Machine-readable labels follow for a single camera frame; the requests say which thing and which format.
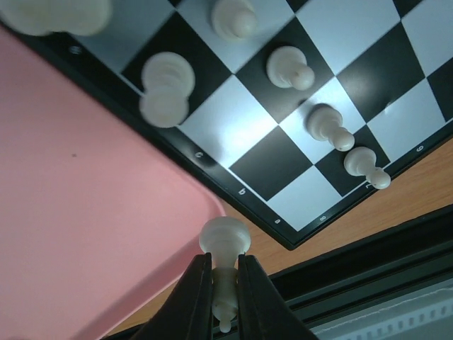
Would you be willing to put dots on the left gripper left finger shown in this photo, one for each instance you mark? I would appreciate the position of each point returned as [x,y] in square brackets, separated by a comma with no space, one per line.
[187,312]

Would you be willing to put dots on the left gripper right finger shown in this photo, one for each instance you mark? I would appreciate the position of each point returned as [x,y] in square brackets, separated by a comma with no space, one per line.
[263,314]

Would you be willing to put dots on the white bishop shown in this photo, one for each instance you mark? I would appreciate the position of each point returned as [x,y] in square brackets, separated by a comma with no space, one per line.
[225,238]

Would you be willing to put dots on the white pawn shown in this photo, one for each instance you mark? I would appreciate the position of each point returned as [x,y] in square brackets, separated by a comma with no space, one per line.
[326,124]
[234,19]
[361,161]
[287,67]

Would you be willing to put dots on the white king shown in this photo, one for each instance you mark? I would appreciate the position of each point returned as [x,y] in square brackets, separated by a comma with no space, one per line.
[168,80]

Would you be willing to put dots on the white queen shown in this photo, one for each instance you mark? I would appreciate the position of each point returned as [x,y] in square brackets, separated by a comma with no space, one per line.
[40,18]

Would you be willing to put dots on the pink plastic tray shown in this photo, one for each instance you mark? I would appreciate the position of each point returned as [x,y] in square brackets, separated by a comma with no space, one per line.
[95,222]

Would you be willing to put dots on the black white chessboard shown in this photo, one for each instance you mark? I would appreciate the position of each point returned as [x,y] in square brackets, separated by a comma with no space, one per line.
[386,66]

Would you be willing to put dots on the light blue slotted cable duct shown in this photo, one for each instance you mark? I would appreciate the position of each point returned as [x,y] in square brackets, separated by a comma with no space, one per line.
[424,314]

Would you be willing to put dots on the black aluminium base frame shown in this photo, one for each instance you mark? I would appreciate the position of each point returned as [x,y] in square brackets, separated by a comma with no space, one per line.
[404,259]

